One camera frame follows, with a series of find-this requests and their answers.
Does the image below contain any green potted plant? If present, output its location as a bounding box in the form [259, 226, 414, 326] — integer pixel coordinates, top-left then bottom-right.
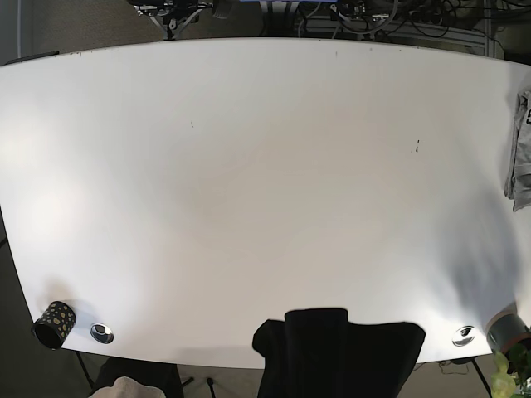
[490, 342, 530, 398]

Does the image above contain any silver table grommet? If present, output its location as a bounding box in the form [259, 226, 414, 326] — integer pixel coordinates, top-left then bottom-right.
[90, 323, 114, 344]
[451, 326, 477, 347]

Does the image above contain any grey plant pot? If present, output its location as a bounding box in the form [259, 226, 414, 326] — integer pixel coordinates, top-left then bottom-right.
[486, 311, 530, 354]

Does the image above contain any black printed T-shirt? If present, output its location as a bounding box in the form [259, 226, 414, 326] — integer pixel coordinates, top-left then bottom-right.
[252, 308, 426, 397]

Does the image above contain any right silver table grommet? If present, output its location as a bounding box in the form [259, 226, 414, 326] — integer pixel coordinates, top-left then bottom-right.
[451, 326, 477, 347]

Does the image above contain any light grey printed T-shirt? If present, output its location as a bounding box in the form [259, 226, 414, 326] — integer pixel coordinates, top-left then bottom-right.
[504, 88, 531, 212]

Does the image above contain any black dotted cup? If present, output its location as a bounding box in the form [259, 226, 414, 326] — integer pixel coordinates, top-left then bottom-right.
[32, 301, 77, 350]

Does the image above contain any left silver table grommet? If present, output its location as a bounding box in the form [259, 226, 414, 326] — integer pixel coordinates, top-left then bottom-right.
[90, 323, 114, 344]

